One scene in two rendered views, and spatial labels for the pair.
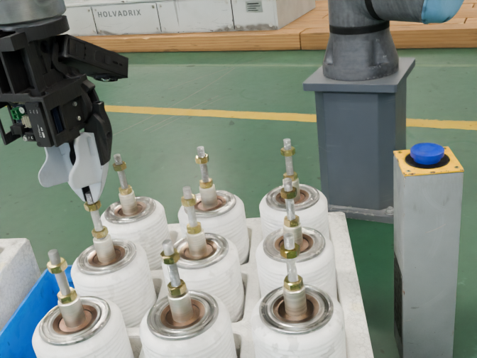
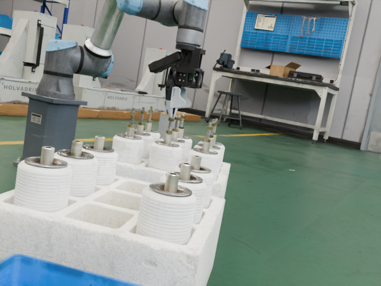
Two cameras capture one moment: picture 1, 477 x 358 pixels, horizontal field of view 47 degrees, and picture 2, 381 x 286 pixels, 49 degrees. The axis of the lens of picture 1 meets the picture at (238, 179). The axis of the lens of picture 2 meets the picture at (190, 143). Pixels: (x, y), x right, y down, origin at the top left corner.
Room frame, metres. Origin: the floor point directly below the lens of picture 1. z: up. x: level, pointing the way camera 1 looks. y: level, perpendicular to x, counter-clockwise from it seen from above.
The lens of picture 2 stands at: (0.54, 1.44, 0.43)
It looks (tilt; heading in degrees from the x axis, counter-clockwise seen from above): 7 degrees down; 269
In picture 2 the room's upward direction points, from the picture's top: 10 degrees clockwise
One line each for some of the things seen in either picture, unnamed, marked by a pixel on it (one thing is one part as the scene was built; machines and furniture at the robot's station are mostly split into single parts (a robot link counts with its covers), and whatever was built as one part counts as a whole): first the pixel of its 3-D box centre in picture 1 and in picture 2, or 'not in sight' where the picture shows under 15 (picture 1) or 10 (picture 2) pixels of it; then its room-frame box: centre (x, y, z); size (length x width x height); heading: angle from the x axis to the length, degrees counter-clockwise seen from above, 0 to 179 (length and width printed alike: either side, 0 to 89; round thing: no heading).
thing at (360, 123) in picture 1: (362, 137); (50, 133); (1.08, -0.28, 0.15); 0.19 x 0.19 x 0.30; 60
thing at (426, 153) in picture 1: (426, 155); not in sight; (0.61, -0.24, 0.32); 0.04 x 0.04 x 0.02
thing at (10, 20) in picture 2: not in sight; (16, 24); (3.28, -5.07, 0.89); 0.50 x 0.38 x 0.21; 148
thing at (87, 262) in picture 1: (106, 256); (166, 144); (0.59, 0.18, 0.25); 0.08 x 0.08 x 0.01
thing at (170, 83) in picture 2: not in sight; (172, 85); (0.60, 0.20, 0.43); 0.05 x 0.02 x 0.09; 65
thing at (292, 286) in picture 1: (293, 282); not in sight; (0.44, -0.04, 0.29); 0.02 x 0.02 x 0.01; 4
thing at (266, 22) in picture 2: not in sight; (265, 21); (-0.37, -4.89, 1.54); 0.32 x 0.02 x 0.25; 150
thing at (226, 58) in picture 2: not in sight; (225, 60); (0.14, -4.46, 0.87); 0.41 x 0.17 x 0.25; 60
